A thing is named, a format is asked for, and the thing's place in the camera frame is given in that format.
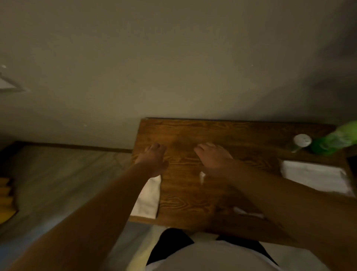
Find person's right hand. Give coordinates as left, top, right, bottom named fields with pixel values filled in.
left=194, top=142, right=238, bottom=180

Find person's left hand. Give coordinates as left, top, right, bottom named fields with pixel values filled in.
left=134, top=143, right=169, bottom=178

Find person's right forearm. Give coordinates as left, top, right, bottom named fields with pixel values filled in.
left=223, top=160, right=357, bottom=271

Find person's left forearm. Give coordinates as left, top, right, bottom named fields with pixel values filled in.
left=7, top=163, right=161, bottom=271

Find white folded cloth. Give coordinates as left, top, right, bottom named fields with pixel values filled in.
left=280, top=160, right=355, bottom=197
left=130, top=175, right=162, bottom=219

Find wooden baseboard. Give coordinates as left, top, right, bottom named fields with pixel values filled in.
left=11, top=141, right=134, bottom=153

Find clear bottle with white cap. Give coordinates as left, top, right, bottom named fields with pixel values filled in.
left=287, top=134, right=312, bottom=153

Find person's black trousers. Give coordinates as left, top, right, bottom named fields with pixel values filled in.
left=146, top=228, right=279, bottom=266

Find person's white shirt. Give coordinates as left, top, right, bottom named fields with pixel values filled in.
left=145, top=234, right=331, bottom=271

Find green plastic bottle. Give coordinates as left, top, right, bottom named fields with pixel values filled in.
left=310, top=121, right=357, bottom=156

